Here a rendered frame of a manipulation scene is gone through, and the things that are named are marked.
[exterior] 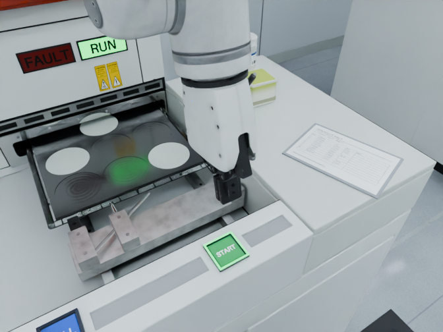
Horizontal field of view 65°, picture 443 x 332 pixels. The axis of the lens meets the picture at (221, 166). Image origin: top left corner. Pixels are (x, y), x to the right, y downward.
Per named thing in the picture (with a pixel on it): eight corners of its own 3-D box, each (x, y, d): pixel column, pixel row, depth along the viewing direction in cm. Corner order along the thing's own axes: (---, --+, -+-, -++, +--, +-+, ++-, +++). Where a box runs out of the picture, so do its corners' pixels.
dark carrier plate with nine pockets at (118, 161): (28, 134, 92) (27, 132, 92) (149, 99, 105) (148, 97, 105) (56, 221, 70) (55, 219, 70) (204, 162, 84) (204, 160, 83)
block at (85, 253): (71, 241, 68) (66, 231, 66) (88, 234, 70) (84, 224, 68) (82, 272, 63) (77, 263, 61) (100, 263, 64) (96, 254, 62)
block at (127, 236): (111, 224, 71) (107, 215, 69) (126, 217, 73) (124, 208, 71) (124, 252, 66) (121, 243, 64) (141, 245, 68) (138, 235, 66)
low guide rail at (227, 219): (151, 134, 105) (149, 125, 103) (157, 132, 105) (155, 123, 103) (244, 255, 73) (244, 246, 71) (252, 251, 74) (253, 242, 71)
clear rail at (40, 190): (20, 136, 92) (18, 131, 91) (26, 134, 93) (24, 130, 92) (49, 232, 69) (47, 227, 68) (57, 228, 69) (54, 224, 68)
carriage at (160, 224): (71, 251, 70) (67, 242, 68) (225, 184, 84) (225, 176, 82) (82, 282, 65) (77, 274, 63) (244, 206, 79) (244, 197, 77)
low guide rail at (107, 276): (58, 165, 94) (55, 156, 92) (66, 162, 95) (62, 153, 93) (120, 323, 62) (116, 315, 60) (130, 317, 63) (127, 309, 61)
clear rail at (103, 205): (48, 226, 70) (45, 222, 69) (210, 163, 84) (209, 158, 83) (49, 232, 69) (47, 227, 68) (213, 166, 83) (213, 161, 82)
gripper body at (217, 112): (163, 64, 40) (180, 147, 46) (205, 83, 33) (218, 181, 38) (219, 49, 43) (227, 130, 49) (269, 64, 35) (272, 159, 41)
